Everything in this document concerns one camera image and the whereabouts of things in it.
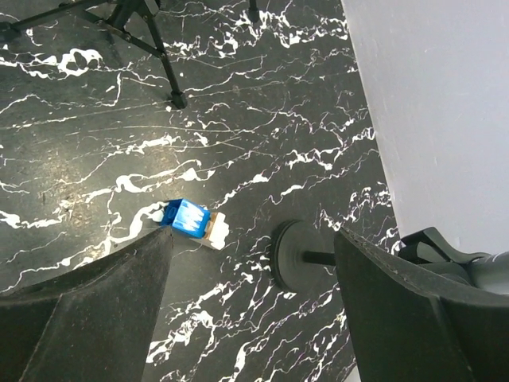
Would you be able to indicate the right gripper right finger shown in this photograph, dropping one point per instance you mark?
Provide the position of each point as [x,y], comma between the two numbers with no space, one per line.
[410,324]

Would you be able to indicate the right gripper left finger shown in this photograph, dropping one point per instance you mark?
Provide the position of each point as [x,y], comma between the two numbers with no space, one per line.
[94,323]

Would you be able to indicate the small black round-base stand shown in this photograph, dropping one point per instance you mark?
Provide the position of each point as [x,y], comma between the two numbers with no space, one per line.
[298,256]

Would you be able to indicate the blue and white connector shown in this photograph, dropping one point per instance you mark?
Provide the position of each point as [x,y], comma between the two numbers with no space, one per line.
[208,228]

